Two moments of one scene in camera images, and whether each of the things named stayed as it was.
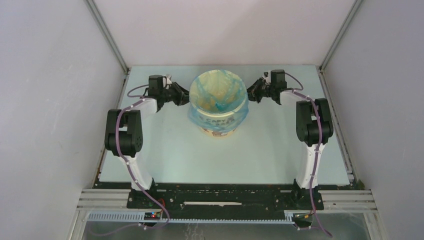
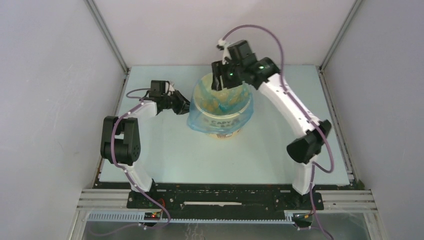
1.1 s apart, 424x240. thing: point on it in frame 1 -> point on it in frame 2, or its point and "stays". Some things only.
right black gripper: (253, 91) -> (219, 69)
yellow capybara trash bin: (218, 99) stays
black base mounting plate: (230, 197) stays
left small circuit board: (152, 216) stays
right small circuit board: (302, 218) stays
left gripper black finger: (181, 95) -> (180, 105)
